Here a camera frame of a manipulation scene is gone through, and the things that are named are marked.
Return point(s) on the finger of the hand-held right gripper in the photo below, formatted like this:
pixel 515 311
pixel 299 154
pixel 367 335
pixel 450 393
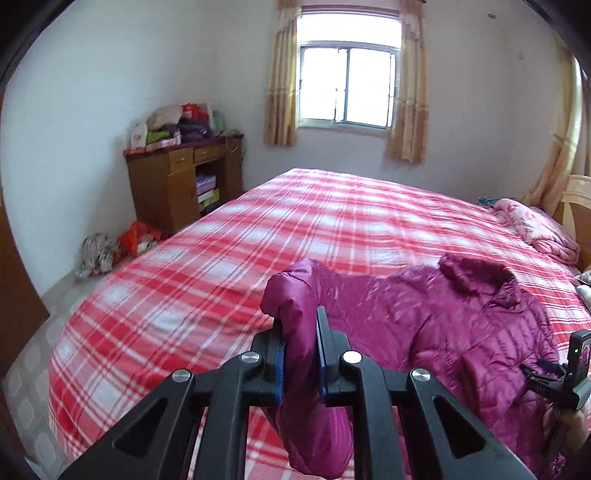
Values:
pixel 543 364
pixel 547 387

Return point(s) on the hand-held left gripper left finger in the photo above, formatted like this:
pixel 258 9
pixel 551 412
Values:
pixel 278 369

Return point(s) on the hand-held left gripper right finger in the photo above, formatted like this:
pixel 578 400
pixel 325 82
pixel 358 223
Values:
pixel 324 369

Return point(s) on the magenta puffer jacket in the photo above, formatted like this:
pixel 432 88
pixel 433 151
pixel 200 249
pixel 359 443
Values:
pixel 438 323

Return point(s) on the purple clothes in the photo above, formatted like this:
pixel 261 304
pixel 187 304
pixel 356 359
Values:
pixel 194 130

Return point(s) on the person's right hand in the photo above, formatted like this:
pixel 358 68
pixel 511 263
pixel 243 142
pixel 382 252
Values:
pixel 549 422

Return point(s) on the white pillow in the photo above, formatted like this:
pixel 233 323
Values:
pixel 584 297

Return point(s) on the pink floral quilt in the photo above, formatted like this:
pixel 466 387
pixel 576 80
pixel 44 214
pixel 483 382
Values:
pixel 535 226

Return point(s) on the bed with red plaid sheet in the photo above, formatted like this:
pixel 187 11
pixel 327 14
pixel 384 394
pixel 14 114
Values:
pixel 277 221

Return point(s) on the wooden headboard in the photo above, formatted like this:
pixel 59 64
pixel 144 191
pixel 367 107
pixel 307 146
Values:
pixel 575 203

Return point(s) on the small blue object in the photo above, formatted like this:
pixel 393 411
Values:
pixel 487 201

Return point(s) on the orange plastic bag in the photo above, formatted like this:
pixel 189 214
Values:
pixel 138 237

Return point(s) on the stack of boxes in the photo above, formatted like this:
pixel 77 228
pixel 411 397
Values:
pixel 207 189

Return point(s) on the brown wooden desk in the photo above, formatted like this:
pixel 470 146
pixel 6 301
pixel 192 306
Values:
pixel 161 194

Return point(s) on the long yellow curtain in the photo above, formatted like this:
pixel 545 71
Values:
pixel 561 152

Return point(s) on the patterned grey bag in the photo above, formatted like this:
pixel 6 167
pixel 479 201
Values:
pixel 97 254

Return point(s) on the green cloth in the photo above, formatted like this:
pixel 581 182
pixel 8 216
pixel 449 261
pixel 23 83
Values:
pixel 161 137

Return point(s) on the red plastic bag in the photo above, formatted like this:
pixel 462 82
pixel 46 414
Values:
pixel 194 111

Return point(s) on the brown wooden door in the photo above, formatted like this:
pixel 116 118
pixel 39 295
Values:
pixel 18 286

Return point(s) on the white plastic bag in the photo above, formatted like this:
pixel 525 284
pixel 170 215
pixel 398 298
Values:
pixel 138 134

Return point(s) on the yellow window curtain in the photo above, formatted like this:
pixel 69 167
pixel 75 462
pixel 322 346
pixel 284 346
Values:
pixel 281 92
pixel 408 92

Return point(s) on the window with metal frame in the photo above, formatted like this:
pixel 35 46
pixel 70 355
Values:
pixel 346 78

